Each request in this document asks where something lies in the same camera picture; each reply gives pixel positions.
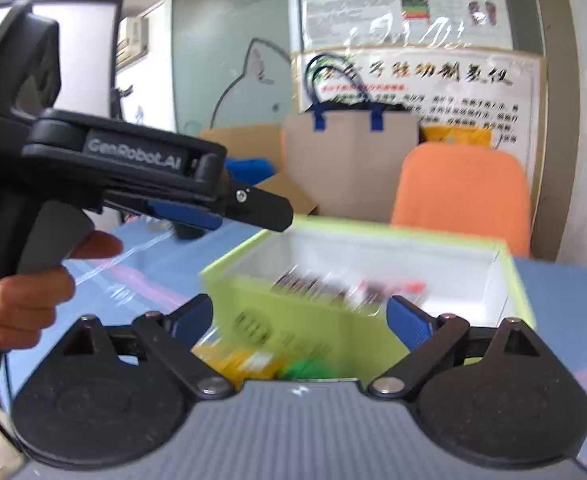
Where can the yellow plastic bag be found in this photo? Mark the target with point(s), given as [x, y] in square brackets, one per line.
[458, 135]

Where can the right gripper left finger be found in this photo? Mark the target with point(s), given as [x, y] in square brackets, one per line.
[170, 338]

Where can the green cardboard box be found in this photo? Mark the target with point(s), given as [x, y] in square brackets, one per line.
[473, 277]

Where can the person left hand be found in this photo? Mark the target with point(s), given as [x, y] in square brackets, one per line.
[28, 303]

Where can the white softbox panel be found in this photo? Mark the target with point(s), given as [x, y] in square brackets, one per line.
[88, 37]

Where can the yellow cake snack pack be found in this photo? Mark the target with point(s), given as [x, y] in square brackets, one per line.
[236, 362]

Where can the green snack pack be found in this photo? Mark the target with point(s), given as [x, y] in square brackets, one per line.
[304, 369]

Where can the wall air conditioner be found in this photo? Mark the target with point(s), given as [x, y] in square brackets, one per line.
[132, 41]

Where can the brown paper bag blue handles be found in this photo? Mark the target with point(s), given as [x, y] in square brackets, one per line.
[346, 149]

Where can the blue plastic chair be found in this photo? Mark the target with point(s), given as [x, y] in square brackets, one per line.
[249, 171]

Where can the brown nuts snack bag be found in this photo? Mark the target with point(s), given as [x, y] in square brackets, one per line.
[349, 292]

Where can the brown cardboard box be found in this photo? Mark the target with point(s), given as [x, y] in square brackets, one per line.
[255, 157]

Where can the orange chair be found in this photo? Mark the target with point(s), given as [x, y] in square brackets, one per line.
[468, 190]

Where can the scientific wall poster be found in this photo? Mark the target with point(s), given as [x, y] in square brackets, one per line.
[320, 24]

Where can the chinese text poster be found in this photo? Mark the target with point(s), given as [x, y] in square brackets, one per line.
[498, 90]

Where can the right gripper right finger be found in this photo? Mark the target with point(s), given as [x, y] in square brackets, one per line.
[432, 343]

